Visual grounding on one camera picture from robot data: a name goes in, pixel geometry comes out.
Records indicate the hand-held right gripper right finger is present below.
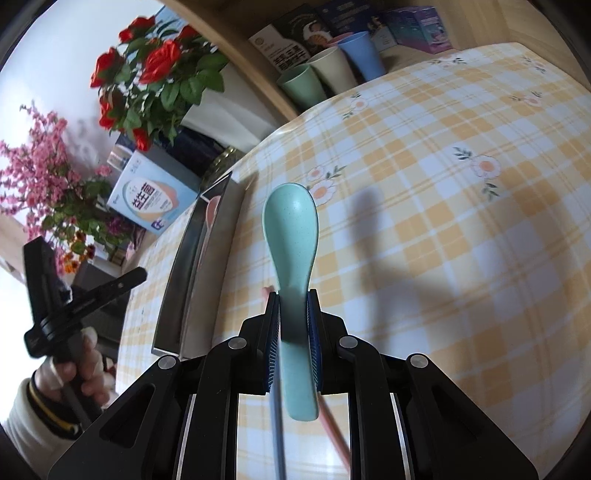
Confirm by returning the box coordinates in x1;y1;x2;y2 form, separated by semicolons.
305;288;539;480

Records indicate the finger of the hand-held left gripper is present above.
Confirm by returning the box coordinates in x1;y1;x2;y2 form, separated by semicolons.
44;268;148;339

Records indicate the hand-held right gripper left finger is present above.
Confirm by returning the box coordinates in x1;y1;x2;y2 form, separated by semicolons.
46;290;282;480

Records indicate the metal utensil tray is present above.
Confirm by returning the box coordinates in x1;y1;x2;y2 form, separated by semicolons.
151;168;246;361

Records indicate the teal spoon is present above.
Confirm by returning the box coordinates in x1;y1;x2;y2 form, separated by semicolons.
262;182;320;422

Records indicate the pink spoon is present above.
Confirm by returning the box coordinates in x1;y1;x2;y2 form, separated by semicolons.
205;196;222;232

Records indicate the person's left forearm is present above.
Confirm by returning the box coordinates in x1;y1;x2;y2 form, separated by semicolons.
0;376;100;467

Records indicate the person's left hand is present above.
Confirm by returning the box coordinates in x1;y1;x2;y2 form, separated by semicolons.
31;327;116;418

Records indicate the long pink chopstick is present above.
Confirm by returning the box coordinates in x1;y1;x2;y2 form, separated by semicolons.
260;285;352;472

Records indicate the pink blossom plant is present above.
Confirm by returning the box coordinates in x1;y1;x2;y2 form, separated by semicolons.
0;102;139;264

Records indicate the white and blue carton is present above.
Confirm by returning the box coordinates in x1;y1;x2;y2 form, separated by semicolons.
107;150;201;237

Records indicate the silver blue package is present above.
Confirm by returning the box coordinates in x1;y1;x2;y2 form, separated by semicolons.
107;134;139;169

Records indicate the dark blue container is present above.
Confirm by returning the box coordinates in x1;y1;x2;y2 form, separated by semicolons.
173;127;218;176

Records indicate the gold rimmed tin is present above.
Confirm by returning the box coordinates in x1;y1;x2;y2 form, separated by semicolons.
210;147;245;169

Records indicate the white faceted vase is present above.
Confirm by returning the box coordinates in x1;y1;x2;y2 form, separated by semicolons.
180;60;278;153

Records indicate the red rose bouquet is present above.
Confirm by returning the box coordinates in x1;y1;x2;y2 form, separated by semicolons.
90;16;229;153

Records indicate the green cup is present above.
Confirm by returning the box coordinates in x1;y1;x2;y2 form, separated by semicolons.
276;64;328;109

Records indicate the beige cup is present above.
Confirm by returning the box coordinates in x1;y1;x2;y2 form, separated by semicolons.
307;46;358;95

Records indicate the white and black box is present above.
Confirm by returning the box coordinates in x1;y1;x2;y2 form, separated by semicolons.
249;25;309;77

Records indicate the blue cup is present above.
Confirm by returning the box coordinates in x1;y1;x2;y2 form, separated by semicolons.
337;31;386;84

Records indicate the dark printed box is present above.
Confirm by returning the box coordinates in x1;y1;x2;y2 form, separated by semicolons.
272;4;335;47

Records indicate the small white box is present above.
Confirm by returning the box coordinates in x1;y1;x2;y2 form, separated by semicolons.
372;25;398;52

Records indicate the blue printed box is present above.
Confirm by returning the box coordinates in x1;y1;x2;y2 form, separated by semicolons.
318;0;386;35

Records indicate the purple box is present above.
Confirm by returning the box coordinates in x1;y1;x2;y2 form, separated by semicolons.
385;6;453;51

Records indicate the wooden shelf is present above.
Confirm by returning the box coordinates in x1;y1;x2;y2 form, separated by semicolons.
157;0;591;121

